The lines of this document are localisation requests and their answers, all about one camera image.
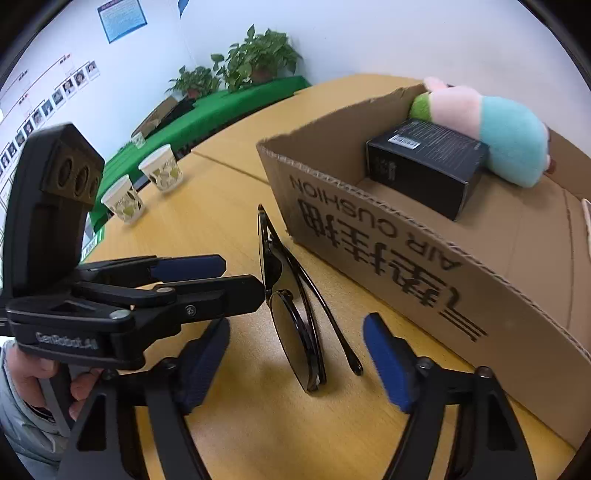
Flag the large potted plant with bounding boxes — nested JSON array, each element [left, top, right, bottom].
[[211, 24, 304, 93]]

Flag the black sunglasses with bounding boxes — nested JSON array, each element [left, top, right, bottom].
[[256, 204, 365, 394]]

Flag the green tablecloth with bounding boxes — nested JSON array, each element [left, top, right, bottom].
[[81, 75, 312, 261]]

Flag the photo chart wall poster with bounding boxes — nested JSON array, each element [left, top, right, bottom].
[[0, 53, 101, 185]]

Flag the pastel plush toy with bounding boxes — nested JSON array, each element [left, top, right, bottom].
[[409, 76, 557, 188]]

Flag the person's left hand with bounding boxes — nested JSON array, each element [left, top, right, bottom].
[[11, 357, 105, 421]]

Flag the small potted plant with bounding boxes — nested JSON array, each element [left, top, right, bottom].
[[166, 66, 222, 100]]

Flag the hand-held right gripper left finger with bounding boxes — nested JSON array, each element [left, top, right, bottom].
[[55, 318, 232, 480]]

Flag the large cardboard box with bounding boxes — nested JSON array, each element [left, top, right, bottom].
[[256, 83, 591, 450]]

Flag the small cardboard box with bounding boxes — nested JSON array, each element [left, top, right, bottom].
[[131, 95, 178, 138]]

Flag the wooden desktop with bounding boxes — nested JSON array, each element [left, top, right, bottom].
[[78, 74, 578, 480]]

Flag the person's left forearm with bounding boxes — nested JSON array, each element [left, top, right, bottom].
[[0, 342, 70, 462]]

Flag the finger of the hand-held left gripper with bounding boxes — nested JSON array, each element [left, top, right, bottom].
[[78, 254, 227, 289], [69, 274, 269, 326]]

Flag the black product box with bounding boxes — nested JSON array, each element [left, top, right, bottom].
[[366, 119, 490, 222]]

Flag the black bag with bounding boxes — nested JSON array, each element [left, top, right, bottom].
[[161, 98, 197, 124]]

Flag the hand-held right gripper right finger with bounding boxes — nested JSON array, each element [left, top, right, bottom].
[[362, 312, 539, 480]]

